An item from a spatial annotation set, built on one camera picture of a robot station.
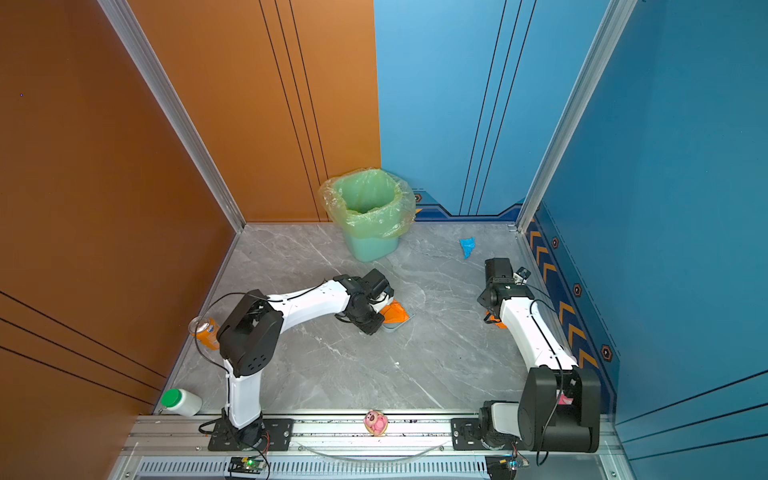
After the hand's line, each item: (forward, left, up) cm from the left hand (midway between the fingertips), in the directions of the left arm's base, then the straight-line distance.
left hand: (376, 325), depth 91 cm
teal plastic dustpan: (-1, -5, +1) cm, 5 cm away
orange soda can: (-7, +46, +6) cm, 47 cm away
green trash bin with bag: (+27, +2, +25) cm, 36 cm away
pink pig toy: (-27, -1, +2) cm, 27 cm away
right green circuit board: (-35, -31, -2) cm, 47 cm away
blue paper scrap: (+33, -33, 0) cm, 47 cm away
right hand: (+4, -34, +9) cm, 36 cm away
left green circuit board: (-35, +29, -3) cm, 46 cm away
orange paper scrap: (-15, -26, +32) cm, 44 cm away
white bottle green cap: (-24, +45, +6) cm, 51 cm away
